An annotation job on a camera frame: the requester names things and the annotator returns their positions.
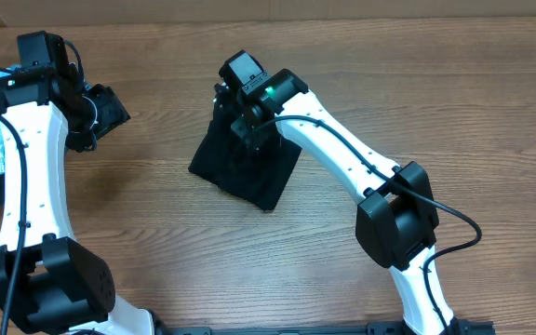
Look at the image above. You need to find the black t-shirt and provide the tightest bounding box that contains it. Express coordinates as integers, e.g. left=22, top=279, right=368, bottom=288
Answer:
left=189, top=98, right=302, bottom=210

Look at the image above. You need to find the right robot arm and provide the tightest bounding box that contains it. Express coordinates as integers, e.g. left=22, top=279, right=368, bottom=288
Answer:
left=217, top=50, right=454, bottom=334

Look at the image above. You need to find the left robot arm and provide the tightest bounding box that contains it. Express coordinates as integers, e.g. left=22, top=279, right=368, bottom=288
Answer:
left=0, top=31, right=166, bottom=334

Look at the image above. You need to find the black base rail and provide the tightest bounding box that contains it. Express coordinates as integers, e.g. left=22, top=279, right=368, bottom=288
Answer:
left=154, top=320, right=496, bottom=335

